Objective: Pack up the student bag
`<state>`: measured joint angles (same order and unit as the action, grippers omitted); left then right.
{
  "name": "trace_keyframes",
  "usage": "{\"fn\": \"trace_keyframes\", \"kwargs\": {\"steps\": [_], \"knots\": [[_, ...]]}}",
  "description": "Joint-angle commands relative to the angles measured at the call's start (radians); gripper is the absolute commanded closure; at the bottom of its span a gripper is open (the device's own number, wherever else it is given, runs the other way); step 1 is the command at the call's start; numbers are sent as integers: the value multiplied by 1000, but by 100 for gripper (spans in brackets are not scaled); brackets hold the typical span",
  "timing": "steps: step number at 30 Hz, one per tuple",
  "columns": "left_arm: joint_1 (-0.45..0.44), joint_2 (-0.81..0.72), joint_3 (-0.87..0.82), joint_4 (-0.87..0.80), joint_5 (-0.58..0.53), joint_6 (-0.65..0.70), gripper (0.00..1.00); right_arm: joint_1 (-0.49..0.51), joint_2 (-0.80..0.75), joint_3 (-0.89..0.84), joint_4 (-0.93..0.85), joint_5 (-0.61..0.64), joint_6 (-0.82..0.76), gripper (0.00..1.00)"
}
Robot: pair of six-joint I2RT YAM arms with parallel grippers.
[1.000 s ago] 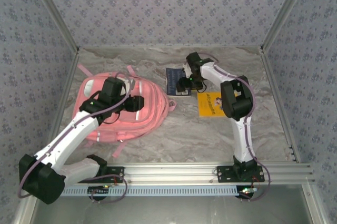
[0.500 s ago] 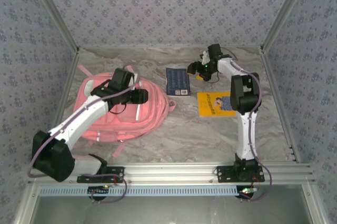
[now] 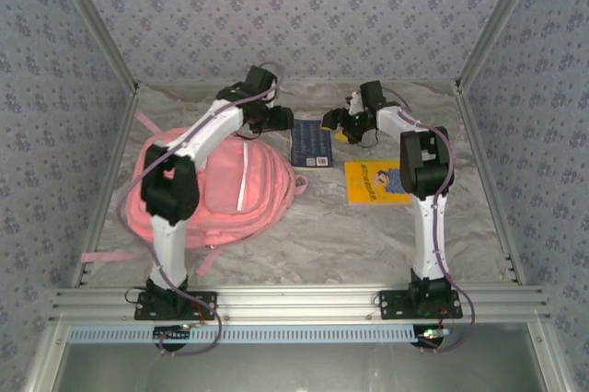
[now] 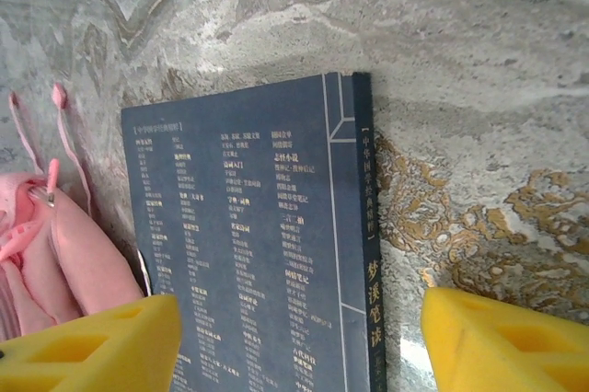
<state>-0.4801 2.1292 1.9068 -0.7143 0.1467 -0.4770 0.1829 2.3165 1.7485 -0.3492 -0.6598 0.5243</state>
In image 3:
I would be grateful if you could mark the dark blue printed book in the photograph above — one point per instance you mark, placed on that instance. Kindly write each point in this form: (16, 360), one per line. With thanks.
(313, 143)

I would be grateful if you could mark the yellow book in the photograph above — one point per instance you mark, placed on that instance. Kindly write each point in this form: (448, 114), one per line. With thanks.
(363, 185)

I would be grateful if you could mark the pink backpack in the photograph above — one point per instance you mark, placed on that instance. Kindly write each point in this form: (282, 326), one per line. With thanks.
(230, 208)

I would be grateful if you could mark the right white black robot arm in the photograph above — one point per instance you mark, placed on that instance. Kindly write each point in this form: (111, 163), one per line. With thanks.
(430, 235)

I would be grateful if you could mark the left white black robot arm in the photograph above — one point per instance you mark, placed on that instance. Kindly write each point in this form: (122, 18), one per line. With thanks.
(168, 249)

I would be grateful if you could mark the right black controller board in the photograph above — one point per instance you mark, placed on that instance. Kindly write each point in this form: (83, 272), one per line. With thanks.
(432, 337)

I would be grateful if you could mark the black controller board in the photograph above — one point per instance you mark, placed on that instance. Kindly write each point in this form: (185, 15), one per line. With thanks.
(432, 337)
(172, 334)

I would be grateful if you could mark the grey metal sheet panel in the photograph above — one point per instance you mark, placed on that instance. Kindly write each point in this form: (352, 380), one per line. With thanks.
(299, 369)

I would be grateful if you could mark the left black controller board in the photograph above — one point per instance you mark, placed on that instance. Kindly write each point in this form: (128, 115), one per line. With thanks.
(172, 334)

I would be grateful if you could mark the aluminium table side rail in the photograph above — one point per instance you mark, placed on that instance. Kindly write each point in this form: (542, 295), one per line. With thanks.
(474, 134)
(109, 180)

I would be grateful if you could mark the aluminium frame post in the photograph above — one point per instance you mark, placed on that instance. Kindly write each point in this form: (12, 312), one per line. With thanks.
(496, 24)
(99, 24)

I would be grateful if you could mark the aluminium mounting rail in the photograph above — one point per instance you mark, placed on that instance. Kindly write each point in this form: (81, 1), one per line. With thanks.
(299, 302)

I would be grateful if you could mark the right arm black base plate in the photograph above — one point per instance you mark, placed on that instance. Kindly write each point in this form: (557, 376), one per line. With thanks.
(391, 304)

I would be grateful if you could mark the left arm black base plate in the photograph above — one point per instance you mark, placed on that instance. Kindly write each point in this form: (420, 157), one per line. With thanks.
(202, 300)

